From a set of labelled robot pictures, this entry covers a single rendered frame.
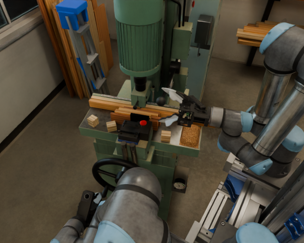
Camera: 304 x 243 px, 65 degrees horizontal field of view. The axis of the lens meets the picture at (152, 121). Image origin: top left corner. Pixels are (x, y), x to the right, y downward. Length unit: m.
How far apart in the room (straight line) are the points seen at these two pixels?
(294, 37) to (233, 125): 0.33
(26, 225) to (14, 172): 0.51
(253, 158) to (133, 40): 0.61
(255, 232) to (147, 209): 0.39
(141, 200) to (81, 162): 1.71
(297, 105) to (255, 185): 0.56
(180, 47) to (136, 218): 0.85
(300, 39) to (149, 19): 0.48
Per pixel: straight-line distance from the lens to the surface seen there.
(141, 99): 1.12
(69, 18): 1.85
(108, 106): 1.28
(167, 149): 1.15
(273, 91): 1.00
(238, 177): 1.35
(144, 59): 0.96
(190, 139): 1.12
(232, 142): 0.97
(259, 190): 1.30
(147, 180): 0.58
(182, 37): 1.16
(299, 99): 0.86
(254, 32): 2.94
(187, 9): 1.22
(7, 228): 2.14
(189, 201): 2.00
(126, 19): 0.90
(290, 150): 1.13
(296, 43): 0.86
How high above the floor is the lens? 1.77
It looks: 46 degrees down
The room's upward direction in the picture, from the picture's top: 1 degrees clockwise
